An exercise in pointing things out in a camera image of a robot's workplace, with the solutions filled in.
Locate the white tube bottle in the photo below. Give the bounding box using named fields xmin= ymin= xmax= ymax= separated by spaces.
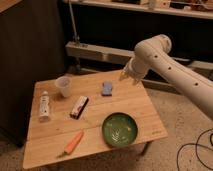
xmin=39 ymin=91 xmax=50 ymax=122

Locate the metal shelf rack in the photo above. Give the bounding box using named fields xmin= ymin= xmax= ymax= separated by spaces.
xmin=63 ymin=0 xmax=213 ymax=94

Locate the blue sponge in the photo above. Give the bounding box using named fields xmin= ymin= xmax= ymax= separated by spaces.
xmin=101 ymin=82 xmax=113 ymax=96

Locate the wooden folding table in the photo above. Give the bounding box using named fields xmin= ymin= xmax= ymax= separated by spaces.
xmin=23 ymin=71 xmax=168 ymax=169

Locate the black cable on floor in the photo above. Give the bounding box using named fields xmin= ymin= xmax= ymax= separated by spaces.
xmin=175 ymin=128 xmax=213 ymax=171

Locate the dark cabinet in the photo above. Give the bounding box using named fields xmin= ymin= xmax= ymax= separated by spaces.
xmin=0 ymin=0 xmax=65 ymax=147

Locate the green ceramic bowl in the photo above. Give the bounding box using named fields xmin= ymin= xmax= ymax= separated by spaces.
xmin=102 ymin=112 xmax=138 ymax=148

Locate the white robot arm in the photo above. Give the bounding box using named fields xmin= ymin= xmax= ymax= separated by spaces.
xmin=120 ymin=34 xmax=213 ymax=120

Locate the orange carrot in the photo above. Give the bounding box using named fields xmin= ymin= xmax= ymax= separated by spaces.
xmin=58 ymin=131 xmax=84 ymax=158

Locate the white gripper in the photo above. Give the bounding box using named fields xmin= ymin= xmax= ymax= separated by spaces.
xmin=119 ymin=59 xmax=144 ymax=84

